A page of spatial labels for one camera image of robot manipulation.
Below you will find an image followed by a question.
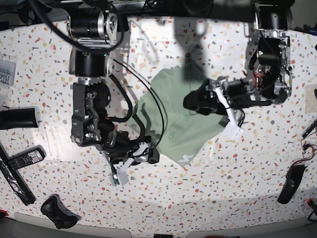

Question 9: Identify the black curved handheld device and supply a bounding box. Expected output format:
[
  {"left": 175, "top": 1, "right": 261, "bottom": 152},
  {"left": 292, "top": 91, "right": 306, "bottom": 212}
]
[{"left": 277, "top": 165, "right": 306, "bottom": 204}]

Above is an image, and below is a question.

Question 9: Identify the clear plastic parts box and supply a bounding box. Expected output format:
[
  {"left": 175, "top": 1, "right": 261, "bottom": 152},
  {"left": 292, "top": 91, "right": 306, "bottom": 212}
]
[{"left": 0, "top": 53, "right": 16, "bottom": 88}]

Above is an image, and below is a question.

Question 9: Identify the beige perforated pad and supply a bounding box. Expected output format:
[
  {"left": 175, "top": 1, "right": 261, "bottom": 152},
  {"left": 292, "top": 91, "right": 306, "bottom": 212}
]
[{"left": 305, "top": 84, "right": 317, "bottom": 114}]

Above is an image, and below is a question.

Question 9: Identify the red and black wire bundle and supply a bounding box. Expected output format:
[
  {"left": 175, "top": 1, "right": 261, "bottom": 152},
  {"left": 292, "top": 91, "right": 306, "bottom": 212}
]
[{"left": 289, "top": 138, "right": 317, "bottom": 174}]

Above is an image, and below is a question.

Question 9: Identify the light green T-shirt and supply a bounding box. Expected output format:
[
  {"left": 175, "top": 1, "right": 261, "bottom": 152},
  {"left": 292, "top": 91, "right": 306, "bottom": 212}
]
[{"left": 137, "top": 64, "right": 224, "bottom": 166}]

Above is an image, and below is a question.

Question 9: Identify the black game controller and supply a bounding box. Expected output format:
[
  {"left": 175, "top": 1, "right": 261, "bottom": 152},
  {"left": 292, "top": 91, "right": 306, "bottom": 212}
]
[{"left": 41, "top": 195, "right": 79, "bottom": 230}]

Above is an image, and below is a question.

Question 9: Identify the long black flat bar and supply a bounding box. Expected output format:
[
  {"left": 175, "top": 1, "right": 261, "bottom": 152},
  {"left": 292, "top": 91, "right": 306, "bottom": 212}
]
[{"left": 0, "top": 144, "right": 36, "bottom": 206}]

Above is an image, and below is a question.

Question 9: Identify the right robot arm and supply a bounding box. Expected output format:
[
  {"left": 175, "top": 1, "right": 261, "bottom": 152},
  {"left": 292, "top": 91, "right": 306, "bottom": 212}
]
[{"left": 29, "top": 0, "right": 159, "bottom": 186}]

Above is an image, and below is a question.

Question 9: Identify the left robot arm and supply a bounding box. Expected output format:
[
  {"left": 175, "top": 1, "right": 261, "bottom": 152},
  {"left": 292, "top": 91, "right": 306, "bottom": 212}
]
[{"left": 183, "top": 0, "right": 294, "bottom": 139}]

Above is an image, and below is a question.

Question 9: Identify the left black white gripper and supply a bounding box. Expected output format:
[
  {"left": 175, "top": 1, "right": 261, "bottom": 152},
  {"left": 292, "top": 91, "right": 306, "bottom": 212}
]
[{"left": 183, "top": 77, "right": 257, "bottom": 139}]

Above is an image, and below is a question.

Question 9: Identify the black TV remote control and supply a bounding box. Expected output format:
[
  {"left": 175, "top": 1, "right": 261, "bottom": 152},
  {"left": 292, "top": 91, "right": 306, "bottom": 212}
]
[{"left": 8, "top": 146, "right": 46, "bottom": 171}]

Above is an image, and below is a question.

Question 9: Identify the black cylindrical tube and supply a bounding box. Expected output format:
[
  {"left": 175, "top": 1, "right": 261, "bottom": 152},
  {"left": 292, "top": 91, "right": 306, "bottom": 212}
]
[{"left": 0, "top": 107, "right": 40, "bottom": 130}]

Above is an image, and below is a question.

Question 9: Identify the black probe with cable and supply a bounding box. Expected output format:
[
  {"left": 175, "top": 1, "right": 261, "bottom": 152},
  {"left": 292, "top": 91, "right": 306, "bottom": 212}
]
[{"left": 302, "top": 120, "right": 317, "bottom": 139}]

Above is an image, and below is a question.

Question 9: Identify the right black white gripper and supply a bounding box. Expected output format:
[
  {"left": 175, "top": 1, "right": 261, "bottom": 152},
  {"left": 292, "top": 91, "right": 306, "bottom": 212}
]
[{"left": 102, "top": 131, "right": 160, "bottom": 186}]

